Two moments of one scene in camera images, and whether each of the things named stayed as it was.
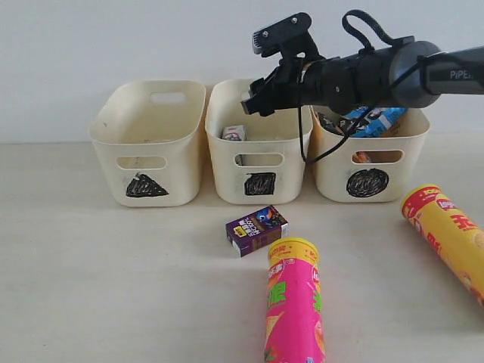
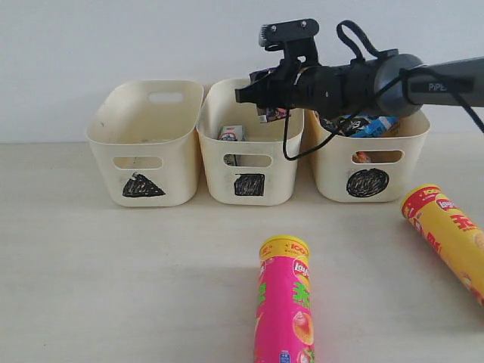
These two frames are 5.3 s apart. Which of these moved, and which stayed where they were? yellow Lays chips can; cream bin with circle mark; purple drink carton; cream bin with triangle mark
Moved: purple drink carton
Stayed: cream bin with circle mark; cream bin with triangle mark; yellow Lays chips can
